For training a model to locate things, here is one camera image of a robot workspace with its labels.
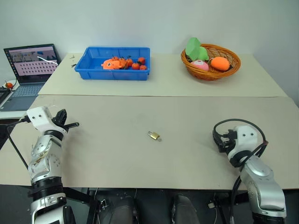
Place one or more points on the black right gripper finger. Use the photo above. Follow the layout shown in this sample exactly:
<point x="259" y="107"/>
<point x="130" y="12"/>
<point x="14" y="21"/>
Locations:
<point x="223" y="149"/>
<point x="216" y="137"/>

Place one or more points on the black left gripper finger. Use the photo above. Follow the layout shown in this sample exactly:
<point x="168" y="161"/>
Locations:
<point x="73" y="125"/>
<point x="62" y="114"/>

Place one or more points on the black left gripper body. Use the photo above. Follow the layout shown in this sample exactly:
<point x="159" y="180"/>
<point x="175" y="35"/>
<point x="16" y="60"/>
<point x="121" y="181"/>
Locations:
<point x="59" y="123"/>

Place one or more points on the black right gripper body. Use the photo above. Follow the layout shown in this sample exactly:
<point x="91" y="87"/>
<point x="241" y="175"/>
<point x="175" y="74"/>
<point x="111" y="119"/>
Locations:
<point x="229" y="140"/>

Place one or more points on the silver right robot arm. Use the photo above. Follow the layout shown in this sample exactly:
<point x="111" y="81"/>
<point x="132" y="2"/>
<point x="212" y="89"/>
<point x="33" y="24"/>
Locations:
<point x="264" y="184"/>

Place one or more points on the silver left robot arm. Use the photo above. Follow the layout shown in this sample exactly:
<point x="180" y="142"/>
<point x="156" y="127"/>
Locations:
<point x="44" y="163"/>

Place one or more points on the blue plastic bin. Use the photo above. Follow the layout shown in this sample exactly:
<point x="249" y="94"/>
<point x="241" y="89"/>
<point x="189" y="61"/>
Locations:
<point x="93" y="70"/>

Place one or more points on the grey open laptop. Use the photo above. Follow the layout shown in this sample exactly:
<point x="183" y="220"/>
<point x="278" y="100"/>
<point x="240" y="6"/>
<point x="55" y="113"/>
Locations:
<point x="30" y="63"/>

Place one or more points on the small orange ball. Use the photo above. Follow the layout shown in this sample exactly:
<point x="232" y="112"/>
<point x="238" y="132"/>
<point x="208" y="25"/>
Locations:
<point x="9" y="85"/>

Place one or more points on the black device beside laptop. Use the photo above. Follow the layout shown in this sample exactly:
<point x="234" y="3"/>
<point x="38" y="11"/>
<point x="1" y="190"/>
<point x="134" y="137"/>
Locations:
<point x="3" y="94"/>

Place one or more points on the brown wicker basket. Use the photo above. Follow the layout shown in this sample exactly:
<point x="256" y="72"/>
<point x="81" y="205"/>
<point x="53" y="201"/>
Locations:
<point x="210" y="74"/>

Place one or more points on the brass padlock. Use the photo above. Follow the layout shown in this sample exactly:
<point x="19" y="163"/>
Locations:
<point x="153" y="135"/>

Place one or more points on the orange fish toy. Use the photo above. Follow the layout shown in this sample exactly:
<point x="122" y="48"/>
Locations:
<point x="111" y="64"/>

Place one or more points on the pink plush toy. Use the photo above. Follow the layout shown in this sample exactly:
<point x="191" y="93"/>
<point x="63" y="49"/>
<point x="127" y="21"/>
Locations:
<point x="201" y="65"/>

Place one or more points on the orange plush fruit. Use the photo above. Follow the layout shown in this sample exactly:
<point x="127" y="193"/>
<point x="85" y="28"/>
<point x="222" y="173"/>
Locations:
<point x="220" y="63"/>

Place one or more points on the small orange fruit toy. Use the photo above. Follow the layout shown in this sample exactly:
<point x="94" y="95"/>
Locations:
<point x="141" y="60"/>
<point x="135" y="66"/>
<point x="129" y="62"/>
<point x="143" y="67"/>

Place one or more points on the green plush vegetable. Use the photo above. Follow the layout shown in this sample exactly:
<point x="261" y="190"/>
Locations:
<point x="195" y="49"/>

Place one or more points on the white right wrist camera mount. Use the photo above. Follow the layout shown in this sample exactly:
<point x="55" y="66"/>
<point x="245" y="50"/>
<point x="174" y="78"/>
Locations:
<point x="245" y="137"/>

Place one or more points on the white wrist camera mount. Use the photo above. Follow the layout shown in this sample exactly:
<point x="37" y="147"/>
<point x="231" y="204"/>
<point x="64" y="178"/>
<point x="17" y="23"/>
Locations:
<point x="245" y="137"/>
<point x="38" y="116"/>

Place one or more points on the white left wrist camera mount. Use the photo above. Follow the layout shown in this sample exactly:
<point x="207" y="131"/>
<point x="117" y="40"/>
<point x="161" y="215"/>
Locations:
<point x="38" y="116"/>

